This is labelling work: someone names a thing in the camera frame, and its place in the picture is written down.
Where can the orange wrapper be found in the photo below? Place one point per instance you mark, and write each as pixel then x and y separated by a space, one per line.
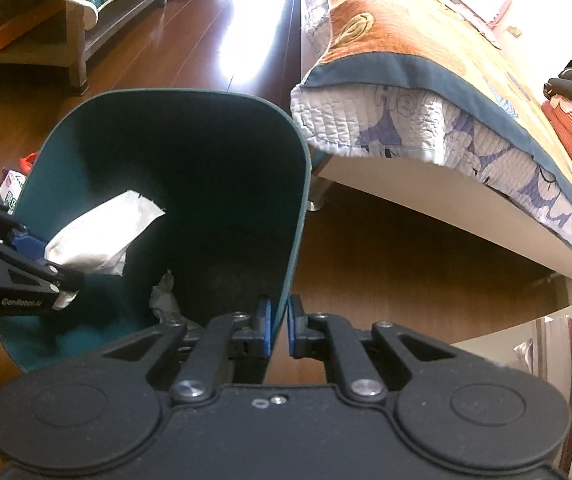
pixel 28 161

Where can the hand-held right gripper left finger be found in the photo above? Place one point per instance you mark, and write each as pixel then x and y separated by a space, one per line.
pixel 264 327

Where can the grey paper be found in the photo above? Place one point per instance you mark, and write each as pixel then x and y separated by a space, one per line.
pixel 163 302

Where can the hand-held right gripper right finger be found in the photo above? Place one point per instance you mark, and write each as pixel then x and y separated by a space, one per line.
pixel 296 327

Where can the orange flat box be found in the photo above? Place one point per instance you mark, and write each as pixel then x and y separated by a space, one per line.
pixel 0 35

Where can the wall socket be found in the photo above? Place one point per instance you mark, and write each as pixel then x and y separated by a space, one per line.
pixel 515 31

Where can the dark green trash bin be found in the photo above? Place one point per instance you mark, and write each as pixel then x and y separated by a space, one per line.
pixel 190 185

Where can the wooden bench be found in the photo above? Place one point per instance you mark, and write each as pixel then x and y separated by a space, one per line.
pixel 78 55

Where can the white snack wrapper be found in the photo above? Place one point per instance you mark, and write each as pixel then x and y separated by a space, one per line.
pixel 105 230

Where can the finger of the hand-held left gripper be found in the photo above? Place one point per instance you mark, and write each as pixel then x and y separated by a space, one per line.
pixel 15 280
pixel 28 246

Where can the white green packet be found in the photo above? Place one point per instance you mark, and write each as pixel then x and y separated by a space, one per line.
pixel 13 190

